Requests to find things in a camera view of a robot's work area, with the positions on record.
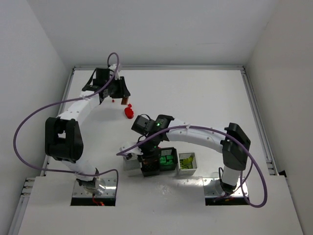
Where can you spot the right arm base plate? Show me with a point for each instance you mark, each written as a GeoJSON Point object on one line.
{"type": "Point", "coordinates": [214, 189]}

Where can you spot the white bin far left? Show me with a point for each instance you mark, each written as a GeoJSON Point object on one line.
{"type": "Point", "coordinates": [132, 167]}

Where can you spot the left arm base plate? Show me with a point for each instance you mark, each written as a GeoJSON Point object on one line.
{"type": "Point", "coordinates": [104, 188]}

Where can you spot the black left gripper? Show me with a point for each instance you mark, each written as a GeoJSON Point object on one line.
{"type": "Point", "coordinates": [121, 88]}

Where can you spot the black bin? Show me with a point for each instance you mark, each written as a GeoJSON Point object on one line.
{"type": "Point", "coordinates": [169, 152]}
{"type": "Point", "coordinates": [150, 169]}

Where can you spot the white bin far right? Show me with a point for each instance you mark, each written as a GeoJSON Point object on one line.
{"type": "Point", "coordinates": [187, 172]}

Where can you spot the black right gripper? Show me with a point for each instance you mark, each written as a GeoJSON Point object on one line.
{"type": "Point", "coordinates": [150, 160]}

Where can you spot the green small lego brick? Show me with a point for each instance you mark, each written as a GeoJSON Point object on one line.
{"type": "Point", "coordinates": [170, 161]}

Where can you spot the lime square lego brick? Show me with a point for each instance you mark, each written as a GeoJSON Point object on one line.
{"type": "Point", "coordinates": [186, 163]}

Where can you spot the white bin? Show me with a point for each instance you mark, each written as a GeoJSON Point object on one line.
{"type": "Point", "coordinates": [187, 172]}
{"type": "Point", "coordinates": [132, 167]}

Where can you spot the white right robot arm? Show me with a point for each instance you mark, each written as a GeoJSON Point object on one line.
{"type": "Point", "coordinates": [231, 142]}

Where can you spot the black bin right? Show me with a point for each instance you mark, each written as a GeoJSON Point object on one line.
{"type": "Point", "coordinates": [169, 152]}

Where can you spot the orange brown lego brick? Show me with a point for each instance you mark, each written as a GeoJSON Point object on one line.
{"type": "Point", "coordinates": [125, 101]}

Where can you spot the black bin left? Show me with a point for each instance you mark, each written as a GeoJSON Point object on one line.
{"type": "Point", "coordinates": [150, 169]}

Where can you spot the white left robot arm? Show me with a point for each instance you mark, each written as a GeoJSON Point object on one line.
{"type": "Point", "coordinates": [63, 139]}

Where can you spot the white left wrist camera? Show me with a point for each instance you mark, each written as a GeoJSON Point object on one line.
{"type": "Point", "coordinates": [114, 71]}

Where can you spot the green upside-down lego brick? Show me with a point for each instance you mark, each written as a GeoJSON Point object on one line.
{"type": "Point", "coordinates": [163, 161]}

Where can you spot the red round lego piece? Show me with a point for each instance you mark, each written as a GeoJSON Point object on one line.
{"type": "Point", "coordinates": [129, 113]}

